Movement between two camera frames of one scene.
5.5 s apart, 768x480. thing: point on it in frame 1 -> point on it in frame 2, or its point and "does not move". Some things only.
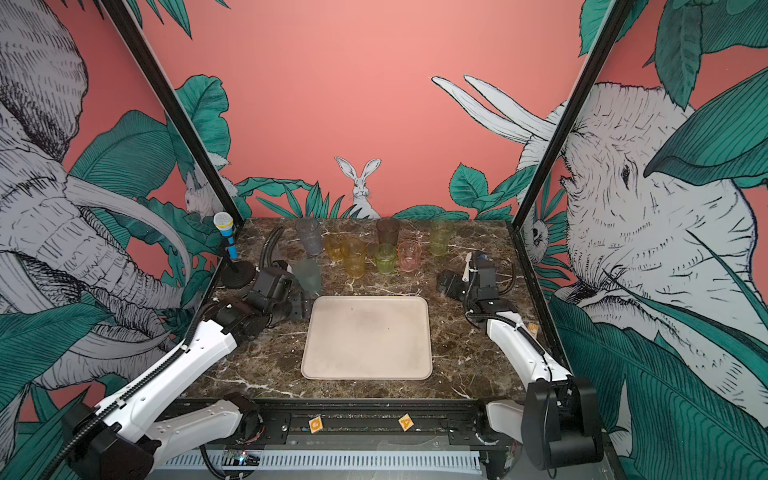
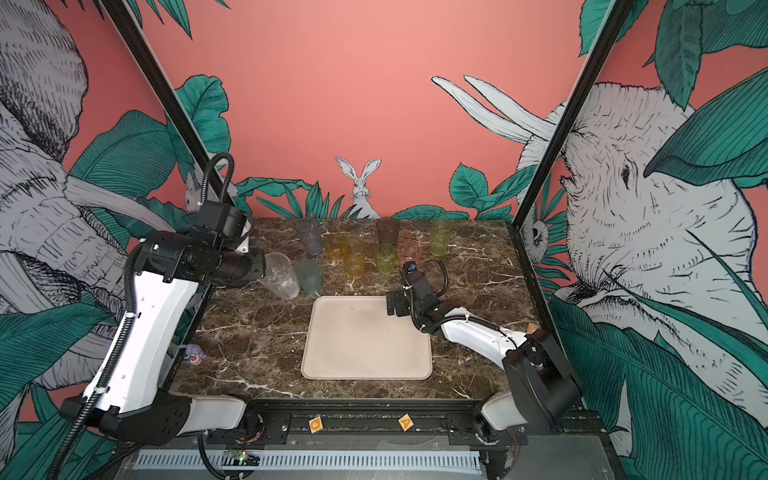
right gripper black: (443, 284) -> (401, 301)
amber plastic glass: (335, 246) does not move
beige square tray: (368, 337) does not move
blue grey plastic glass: (310, 230) does not move
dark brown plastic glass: (387, 230) does not move
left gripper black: (301, 306) -> (257, 257)
